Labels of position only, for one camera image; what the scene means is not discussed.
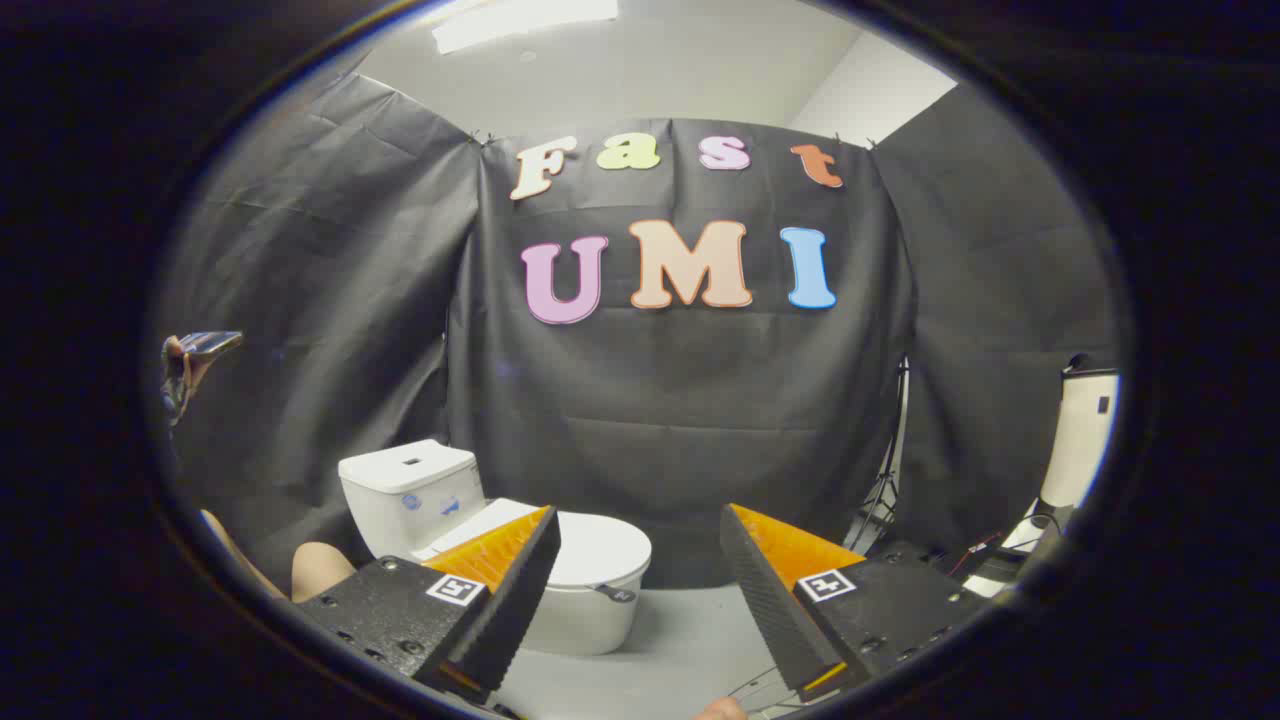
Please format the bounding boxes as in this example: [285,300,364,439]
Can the white toilet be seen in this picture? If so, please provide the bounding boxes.
[338,439,653,657]

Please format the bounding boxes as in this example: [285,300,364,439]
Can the thin floor cable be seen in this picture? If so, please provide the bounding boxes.
[722,662,803,717]

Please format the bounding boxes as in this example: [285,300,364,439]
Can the black cable bundle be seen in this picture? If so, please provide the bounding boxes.
[935,510,1076,601]

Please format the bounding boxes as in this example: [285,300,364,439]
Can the white standing panel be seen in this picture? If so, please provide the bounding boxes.
[1038,366,1120,513]

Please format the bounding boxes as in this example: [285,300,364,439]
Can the black backdrop cloth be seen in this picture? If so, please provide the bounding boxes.
[160,70,1116,591]

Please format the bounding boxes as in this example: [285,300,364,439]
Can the white toilet lid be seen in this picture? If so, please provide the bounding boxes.
[425,498,653,604]

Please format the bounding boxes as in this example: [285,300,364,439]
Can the black tripod stand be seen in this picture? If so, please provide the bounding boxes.
[845,360,911,553]

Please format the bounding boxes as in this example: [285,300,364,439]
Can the dark smartphone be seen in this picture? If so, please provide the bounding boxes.
[178,331,244,359]

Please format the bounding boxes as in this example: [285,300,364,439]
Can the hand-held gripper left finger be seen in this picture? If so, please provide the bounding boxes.
[297,505,562,706]

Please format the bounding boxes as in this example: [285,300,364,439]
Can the person's bare leg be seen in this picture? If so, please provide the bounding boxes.
[200,510,287,601]
[291,542,358,604]

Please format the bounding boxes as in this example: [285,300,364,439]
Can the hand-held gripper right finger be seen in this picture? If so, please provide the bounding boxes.
[719,503,991,703]

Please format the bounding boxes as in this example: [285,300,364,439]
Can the red cable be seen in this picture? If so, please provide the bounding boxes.
[948,533,1003,579]

